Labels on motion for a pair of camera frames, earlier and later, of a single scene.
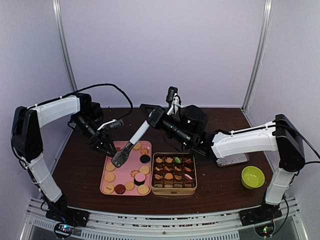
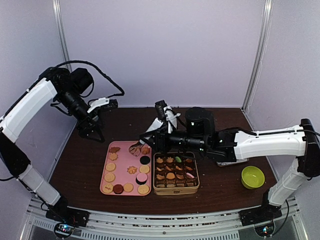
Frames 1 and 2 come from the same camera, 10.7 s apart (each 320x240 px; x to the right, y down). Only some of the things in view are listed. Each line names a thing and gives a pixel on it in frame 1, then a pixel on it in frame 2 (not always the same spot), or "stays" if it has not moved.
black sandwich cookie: x=144 y=158 stays
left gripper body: x=92 y=141 → x=81 y=123
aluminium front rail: x=190 y=225 stays
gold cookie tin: x=173 y=174 stays
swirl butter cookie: x=144 y=151 stays
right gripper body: x=157 y=118 → x=164 y=146
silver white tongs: x=121 y=156 → x=136 y=149
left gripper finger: x=111 y=142 → x=93 y=131
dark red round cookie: x=120 y=188 stays
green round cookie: x=176 y=159 stays
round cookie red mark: x=108 y=188 stays
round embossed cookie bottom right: x=143 y=189 stays
